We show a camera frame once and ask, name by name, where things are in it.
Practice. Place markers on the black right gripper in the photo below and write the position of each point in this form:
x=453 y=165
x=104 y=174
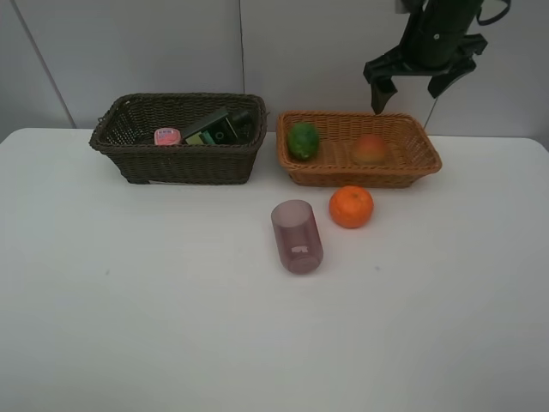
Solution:
x=394 y=63

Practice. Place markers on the red yellow bun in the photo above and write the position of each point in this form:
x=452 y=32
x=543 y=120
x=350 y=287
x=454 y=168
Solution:
x=369 y=149

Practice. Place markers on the green lime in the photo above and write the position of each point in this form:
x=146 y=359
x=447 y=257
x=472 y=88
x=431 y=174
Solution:
x=303 y=141

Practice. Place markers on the orange mandarin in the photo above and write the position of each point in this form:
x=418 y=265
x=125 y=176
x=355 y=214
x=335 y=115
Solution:
x=351 y=207

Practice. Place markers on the black green Mentholatum bottle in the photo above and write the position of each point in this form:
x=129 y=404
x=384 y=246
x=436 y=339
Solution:
x=221 y=127

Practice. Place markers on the purple plastic cup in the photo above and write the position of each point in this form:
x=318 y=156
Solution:
x=297 y=237

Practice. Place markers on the pink tube bottle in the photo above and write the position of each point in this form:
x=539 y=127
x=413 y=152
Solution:
x=167 y=137

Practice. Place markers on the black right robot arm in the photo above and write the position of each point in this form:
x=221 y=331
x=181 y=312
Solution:
x=435 y=44

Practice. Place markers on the orange wicker basket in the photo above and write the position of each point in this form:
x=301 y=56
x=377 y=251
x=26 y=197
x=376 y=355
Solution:
x=389 y=150

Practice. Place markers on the dark brown wicker basket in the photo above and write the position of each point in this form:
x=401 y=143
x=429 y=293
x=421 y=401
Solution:
x=125 y=134

